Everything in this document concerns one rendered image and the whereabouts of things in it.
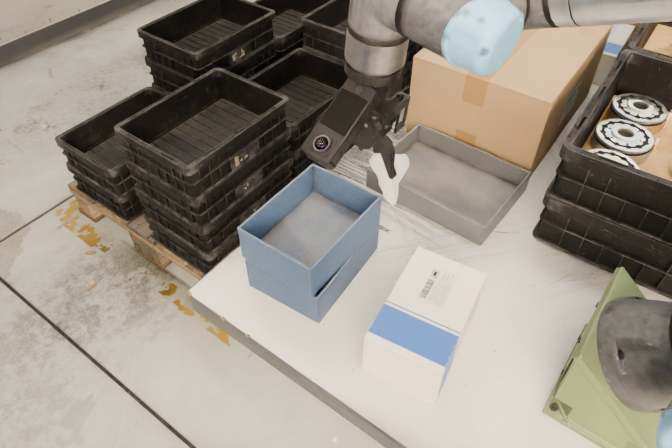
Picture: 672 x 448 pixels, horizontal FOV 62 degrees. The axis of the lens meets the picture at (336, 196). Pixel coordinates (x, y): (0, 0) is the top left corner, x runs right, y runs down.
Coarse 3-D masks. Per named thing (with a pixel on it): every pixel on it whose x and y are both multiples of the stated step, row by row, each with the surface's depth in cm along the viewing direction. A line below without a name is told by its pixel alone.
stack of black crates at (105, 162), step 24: (144, 96) 205; (96, 120) 192; (120, 120) 201; (72, 144) 188; (96, 144) 196; (120, 144) 197; (72, 168) 188; (96, 168) 174; (120, 168) 172; (96, 192) 189; (120, 192) 178; (120, 216) 187
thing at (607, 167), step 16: (608, 80) 105; (592, 112) 97; (576, 128) 94; (576, 160) 90; (592, 160) 88; (608, 160) 88; (608, 176) 88; (624, 176) 87; (640, 176) 85; (656, 176) 85; (656, 192) 85
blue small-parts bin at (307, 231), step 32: (288, 192) 98; (320, 192) 104; (352, 192) 99; (256, 224) 93; (288, 224) 99; (320, 224) 99; (352, 224) 90; (256, 256) 91; (288, 256) 85; (320, 256) 94; (320, 288) 89
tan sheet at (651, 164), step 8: (600, 120) 113; (664, 128) 111; (656, 136) 109; (664, 136) 109; (584, 144) 107; (664, 144) 107; (656, 152) 105; (664, 152) 105; (648, 160) 103; (656, 160) 103; (664, 160) 103; (640, 168) 102; (648, 168) 102; (656, 168) 102; (664, 168) 102; (664, 176) 100
